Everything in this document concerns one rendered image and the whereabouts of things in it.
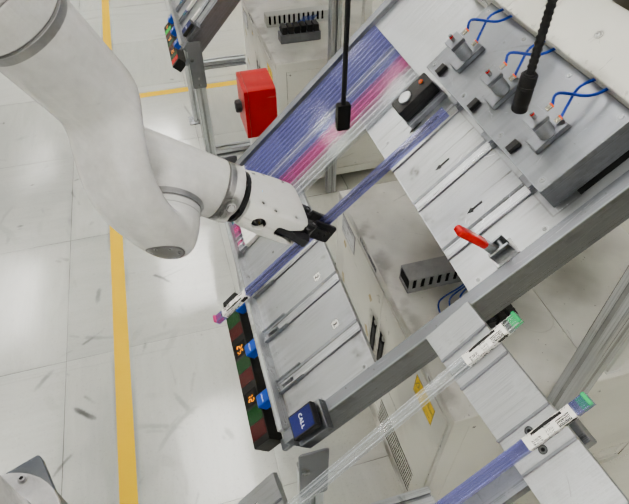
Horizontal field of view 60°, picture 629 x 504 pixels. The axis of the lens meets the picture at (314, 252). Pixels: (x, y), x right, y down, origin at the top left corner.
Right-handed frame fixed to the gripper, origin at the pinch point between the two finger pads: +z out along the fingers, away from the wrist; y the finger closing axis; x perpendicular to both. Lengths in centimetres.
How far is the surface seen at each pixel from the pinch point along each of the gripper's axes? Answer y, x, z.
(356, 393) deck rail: -20.9, 12.7, 9.2
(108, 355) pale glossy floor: 58, 113, 13
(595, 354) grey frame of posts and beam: -24.3, -10.0, 42.3
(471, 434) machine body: -21, 21, 47
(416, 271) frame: 12.2, 9.8, 40.1
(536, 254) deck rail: -20.7, -19.9, 13.9
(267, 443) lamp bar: -17.0, 34.7, 8.1
